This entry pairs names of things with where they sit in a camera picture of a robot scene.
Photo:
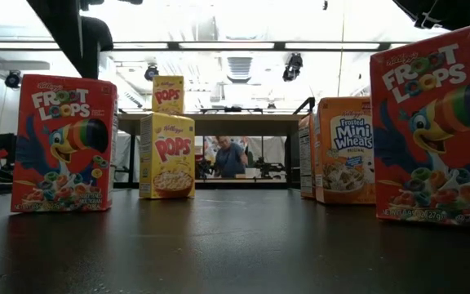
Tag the black ceiling spotlight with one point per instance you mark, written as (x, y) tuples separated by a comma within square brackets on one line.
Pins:
[(293, 67), (151, 72), (12, 78)]

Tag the orange Mini Wheats cereal box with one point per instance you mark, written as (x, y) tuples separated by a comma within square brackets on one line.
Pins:
[(306, 159), (347, 155)]

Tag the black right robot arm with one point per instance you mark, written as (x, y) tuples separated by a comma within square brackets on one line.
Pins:
[(443, 12)]

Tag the black table mat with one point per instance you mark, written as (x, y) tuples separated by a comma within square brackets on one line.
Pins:
[(235, 245)]

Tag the yellow Corn Pops cereal box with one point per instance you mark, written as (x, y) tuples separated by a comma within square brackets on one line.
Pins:
[(167, 155), (169, 96)]

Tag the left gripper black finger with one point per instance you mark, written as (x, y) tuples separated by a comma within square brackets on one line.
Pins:
[(65, 24), (98, 34)]

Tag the wooden shelf with black legs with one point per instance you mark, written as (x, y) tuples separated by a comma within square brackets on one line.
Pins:
[(239, 124)]

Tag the black room partition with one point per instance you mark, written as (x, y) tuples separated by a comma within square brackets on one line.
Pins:
[(0, 147)]

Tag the background black robot arm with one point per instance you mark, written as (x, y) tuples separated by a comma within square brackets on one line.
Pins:
[(269, 167), (203, 169)]

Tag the white hanging cloth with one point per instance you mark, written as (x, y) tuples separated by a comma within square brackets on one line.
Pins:
[(273, 149), (122, 155)]

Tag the black overhead light bar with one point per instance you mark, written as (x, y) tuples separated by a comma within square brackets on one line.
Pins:
[(227, 45)]

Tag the person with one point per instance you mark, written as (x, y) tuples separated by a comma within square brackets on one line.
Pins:
[(230, 159)]

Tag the red Froot Loops cereal box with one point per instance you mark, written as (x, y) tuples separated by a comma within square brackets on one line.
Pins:
[(435, 130), (63, 143)]

